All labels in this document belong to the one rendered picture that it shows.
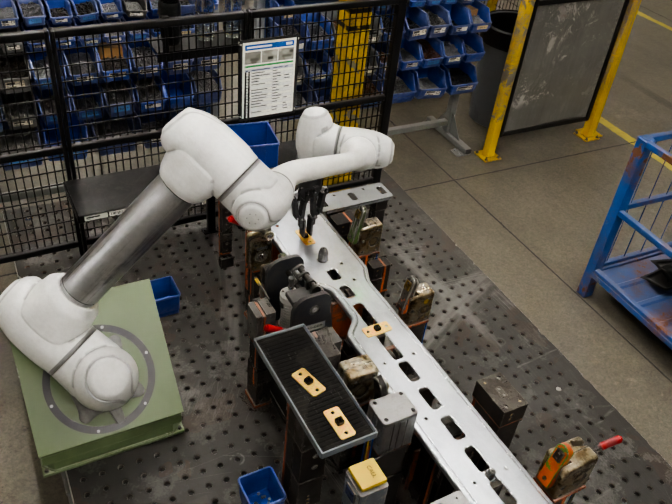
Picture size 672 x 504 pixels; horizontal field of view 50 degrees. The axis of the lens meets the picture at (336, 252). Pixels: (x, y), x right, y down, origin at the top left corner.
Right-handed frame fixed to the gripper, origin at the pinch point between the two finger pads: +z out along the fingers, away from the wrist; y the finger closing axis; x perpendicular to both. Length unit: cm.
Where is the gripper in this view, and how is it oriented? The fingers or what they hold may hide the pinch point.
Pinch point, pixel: (306, 225)
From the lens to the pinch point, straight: 234.4
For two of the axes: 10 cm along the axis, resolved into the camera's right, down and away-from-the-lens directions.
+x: -4.7, -5.8, 6.7
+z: -0.9, 7.8, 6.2
